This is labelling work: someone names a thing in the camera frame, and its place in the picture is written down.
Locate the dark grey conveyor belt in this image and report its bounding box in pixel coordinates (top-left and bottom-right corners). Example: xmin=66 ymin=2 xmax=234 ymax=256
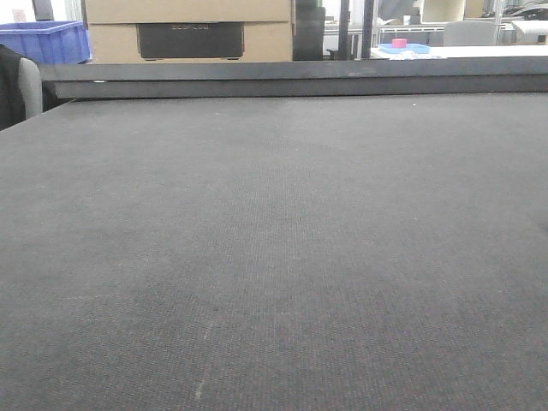
xmin=1 ymin=93 xmax=547 ymax=410

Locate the large cardboard box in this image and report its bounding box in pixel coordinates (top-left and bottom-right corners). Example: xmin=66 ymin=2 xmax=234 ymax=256
xmin=84 ymin=0 xmax=295 ymax=64

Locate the white background table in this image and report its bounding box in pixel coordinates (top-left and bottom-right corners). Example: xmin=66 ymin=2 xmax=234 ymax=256
xmin=372 ymin=45 xmax=547 ymax=60

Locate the black conveyor side rail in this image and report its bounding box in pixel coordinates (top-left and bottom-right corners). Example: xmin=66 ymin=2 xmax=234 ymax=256
xmin=39 ymin=56 xmax=547 ymax=99

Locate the black upright panel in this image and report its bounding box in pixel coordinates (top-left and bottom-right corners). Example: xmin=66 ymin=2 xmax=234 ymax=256
xmin=293 ymin=0 xmax=325 ymax=61

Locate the blue shallow tray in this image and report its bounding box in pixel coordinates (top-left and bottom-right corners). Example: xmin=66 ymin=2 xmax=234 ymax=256
xmin=378 ymin=43 xmax=431 ymax=55

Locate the blue plastic crate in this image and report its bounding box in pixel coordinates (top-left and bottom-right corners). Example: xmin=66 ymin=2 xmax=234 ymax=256
xmin=1 ymin=21 xmax=91 ymax=64

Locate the pink tape roll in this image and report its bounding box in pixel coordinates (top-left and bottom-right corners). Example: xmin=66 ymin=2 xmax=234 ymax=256
xmin=391 ymin=38 xmax=408 ymax=49

